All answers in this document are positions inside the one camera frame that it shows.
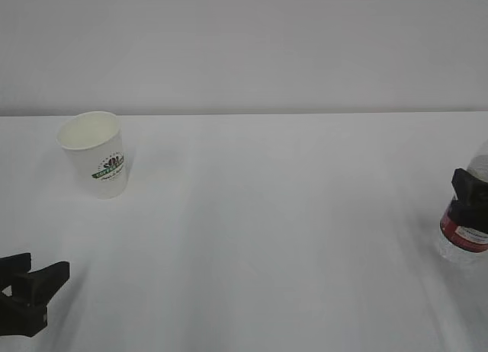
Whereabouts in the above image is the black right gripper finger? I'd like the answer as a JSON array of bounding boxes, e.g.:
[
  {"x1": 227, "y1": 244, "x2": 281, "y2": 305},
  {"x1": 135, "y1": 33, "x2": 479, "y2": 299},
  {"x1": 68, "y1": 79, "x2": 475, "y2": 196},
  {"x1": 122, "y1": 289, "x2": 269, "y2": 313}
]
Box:
[{"x1": 448, "y1": 168, "x2": 487, "y2": 229}]

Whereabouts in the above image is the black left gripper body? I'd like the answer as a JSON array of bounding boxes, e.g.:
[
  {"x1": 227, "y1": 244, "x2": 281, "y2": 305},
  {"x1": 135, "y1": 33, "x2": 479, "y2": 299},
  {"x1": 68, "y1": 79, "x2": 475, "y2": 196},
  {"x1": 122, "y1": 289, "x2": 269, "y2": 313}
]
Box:
[{"x1": 1, "y1": 275, "x2": 47, "y2": 327}]

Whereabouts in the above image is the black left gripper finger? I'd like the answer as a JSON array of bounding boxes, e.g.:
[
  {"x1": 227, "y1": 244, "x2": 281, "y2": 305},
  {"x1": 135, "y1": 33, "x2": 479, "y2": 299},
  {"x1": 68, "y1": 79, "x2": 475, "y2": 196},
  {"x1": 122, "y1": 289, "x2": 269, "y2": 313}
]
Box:
[
  {"x1": 18, "y1": 261, "x2": 70, "y2": 306},
  {"x1": 0, "y1": 253, "x2": 31, "y2": 282}
]

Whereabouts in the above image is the clear water bottle red label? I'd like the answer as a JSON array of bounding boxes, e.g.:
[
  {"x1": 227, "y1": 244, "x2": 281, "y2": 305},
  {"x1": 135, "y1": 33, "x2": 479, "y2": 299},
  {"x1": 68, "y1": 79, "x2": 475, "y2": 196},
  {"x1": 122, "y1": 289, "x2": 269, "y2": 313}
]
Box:
[{"x1": 438, "y1": 142, "x2": 487, "y2": 263}]

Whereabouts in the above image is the white paper coffee cup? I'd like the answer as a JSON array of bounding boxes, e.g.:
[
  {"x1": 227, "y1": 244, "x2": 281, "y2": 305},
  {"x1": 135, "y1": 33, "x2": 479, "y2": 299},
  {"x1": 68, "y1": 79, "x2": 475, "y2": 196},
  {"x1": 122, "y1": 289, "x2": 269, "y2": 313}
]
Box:
[{"x1": 56, "y1": 111, "x2": 127, "y2": 200}]

